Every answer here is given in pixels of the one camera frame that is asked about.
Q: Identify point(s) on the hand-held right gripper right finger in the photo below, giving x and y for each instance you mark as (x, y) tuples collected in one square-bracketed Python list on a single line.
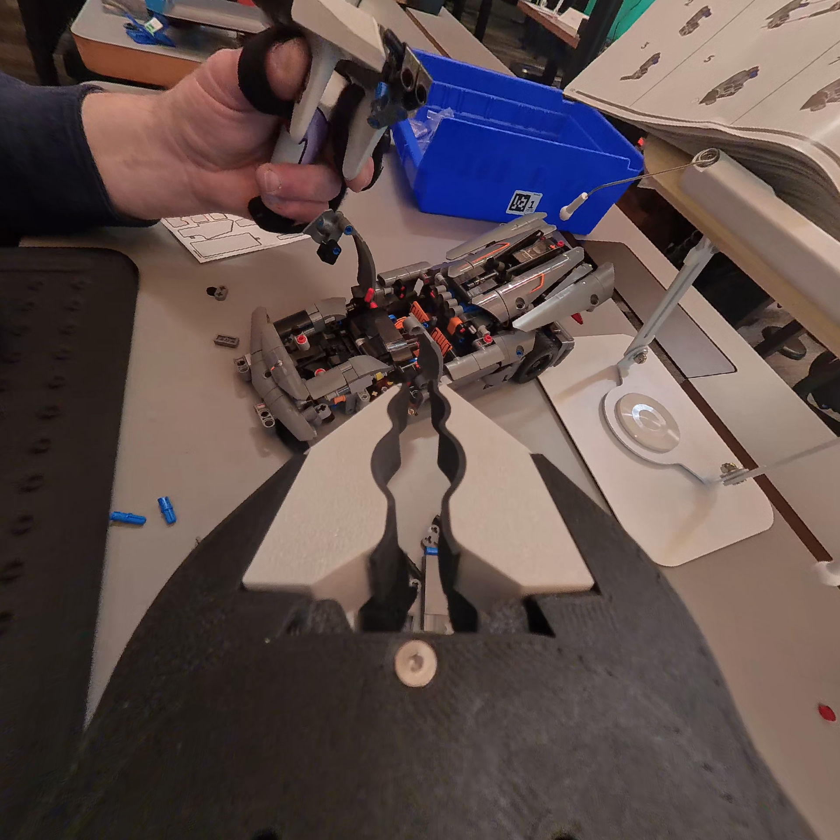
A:
[(518, 525)]

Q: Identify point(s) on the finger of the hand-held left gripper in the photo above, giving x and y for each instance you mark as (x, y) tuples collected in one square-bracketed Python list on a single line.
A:
[(334, 19)]

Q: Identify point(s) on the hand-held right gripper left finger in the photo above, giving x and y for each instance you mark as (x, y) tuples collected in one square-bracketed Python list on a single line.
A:
[(315, 525)]

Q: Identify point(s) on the black lego assembly blue pins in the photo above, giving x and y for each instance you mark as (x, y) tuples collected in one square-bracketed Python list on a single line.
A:
[(410, 75)]

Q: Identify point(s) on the grey lego car model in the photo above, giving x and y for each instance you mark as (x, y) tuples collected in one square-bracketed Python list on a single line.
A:
[(499, 295)]

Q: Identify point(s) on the person's left forearm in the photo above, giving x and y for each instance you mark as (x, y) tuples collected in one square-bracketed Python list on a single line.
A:
[(39, 151)]

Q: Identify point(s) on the blue lego pin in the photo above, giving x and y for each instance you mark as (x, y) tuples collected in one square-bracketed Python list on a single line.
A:
[(128, 518), (167, 510)]

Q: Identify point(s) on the grey round lego connector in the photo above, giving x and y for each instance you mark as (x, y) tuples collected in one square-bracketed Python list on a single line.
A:
[(218, 292)]

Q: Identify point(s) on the person's left hand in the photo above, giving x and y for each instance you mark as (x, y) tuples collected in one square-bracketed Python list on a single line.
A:
[(184, 131)]

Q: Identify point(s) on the crumpled clear plastic bags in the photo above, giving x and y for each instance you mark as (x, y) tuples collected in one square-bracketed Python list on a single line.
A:
[(430, 121)]

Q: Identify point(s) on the white sticker sheet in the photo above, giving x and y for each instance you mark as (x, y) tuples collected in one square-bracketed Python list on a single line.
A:
[(216, 239)]

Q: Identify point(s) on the white metal book stand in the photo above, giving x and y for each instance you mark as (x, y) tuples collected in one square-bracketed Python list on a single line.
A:
[(689, 512)]

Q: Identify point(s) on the wood edged background table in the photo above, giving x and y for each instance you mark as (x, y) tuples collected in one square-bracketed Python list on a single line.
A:
[(131, 62)]

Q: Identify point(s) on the blue plastic bin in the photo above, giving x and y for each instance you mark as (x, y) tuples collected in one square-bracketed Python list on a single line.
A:
[(558, 177)]

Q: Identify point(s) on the black dimpled mat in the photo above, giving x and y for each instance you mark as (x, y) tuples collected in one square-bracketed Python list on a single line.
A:
[(59, 426)]

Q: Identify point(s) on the black chair wheel base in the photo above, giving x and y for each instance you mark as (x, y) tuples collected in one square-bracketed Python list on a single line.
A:
[(787, 341)]

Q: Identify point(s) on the open instruction booklet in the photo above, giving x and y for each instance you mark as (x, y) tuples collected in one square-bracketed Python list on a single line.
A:
[(722, 65)]

